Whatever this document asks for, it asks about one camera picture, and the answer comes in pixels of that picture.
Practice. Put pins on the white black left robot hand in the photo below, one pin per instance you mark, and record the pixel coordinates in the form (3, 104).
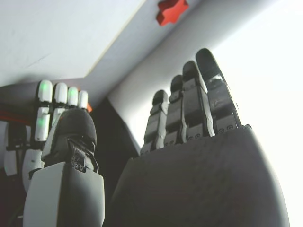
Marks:
(189, 184)

